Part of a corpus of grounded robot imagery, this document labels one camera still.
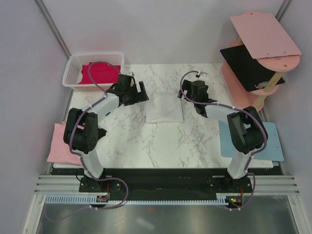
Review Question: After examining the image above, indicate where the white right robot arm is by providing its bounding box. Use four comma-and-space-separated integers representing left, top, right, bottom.
178, 80, 268, 192

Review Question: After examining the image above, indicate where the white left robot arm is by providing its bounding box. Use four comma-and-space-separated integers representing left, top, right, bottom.
63, 74, 149, 192

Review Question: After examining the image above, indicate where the red t shirt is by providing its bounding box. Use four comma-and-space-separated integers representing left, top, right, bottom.
78, 62, 121, 84

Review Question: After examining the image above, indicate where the white plastic basket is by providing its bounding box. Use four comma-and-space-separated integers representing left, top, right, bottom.
62, 52, 124, 92

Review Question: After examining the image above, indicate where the black square sheet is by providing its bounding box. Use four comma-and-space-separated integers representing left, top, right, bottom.
220, 45, 275, 92

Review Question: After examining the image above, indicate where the pink wooden shelf stand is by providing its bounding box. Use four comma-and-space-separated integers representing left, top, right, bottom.
221, 12, 302, 111

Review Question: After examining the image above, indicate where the pink t shirt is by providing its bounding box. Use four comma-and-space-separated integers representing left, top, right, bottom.
47, 122, 82, 166

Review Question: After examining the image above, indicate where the light blue mat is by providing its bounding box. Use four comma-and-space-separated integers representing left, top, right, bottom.
219, 121, 284, 162

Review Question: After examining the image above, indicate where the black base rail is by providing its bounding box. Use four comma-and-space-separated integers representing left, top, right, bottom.
51, 167, 259, 202

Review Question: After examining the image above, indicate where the white slotted cable duct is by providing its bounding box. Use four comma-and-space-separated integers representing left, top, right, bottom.
45, 194, 244, 205

